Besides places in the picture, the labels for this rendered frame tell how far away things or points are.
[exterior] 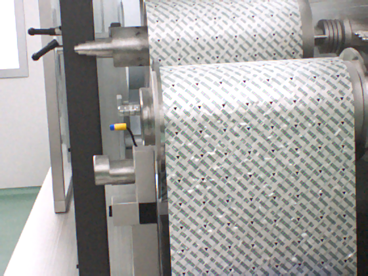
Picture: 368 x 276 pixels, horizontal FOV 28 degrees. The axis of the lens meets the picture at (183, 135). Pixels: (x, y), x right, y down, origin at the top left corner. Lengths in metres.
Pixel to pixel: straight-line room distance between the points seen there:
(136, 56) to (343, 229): 0.43
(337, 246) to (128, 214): 0.27
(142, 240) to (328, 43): 0.45
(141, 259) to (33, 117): 5.54
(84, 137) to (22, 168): 5.37
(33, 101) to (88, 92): 5.29
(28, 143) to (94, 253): 5.31
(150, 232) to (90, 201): 0.27
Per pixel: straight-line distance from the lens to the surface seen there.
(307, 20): 1.17
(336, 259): 0.97
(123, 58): 1.17
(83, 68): 1.21
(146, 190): 0.98
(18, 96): 6.51
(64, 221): 1.88
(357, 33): 1.18
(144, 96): 0.92
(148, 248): 1.00
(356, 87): 0.95
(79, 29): 1.21
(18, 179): 6.62
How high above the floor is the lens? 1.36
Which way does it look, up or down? 8 degrees down
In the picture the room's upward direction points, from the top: 3 degrees counter-clockwise
